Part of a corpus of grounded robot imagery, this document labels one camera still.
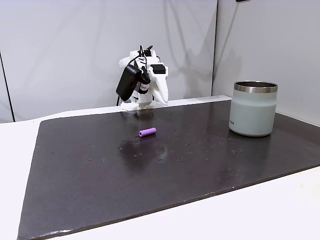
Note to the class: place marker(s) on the black wall fixture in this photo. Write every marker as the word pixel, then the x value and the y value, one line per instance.
pixel 243 0

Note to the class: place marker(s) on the pale green steel cup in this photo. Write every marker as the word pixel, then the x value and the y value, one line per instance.
pixel 252 112

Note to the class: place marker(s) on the black table mat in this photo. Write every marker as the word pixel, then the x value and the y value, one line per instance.
pixel 150 175

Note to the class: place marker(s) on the black oval camera box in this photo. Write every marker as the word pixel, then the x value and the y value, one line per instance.
pixel 127 81

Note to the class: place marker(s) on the purple pen grip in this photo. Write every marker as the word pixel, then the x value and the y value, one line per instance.
pixel 147 132

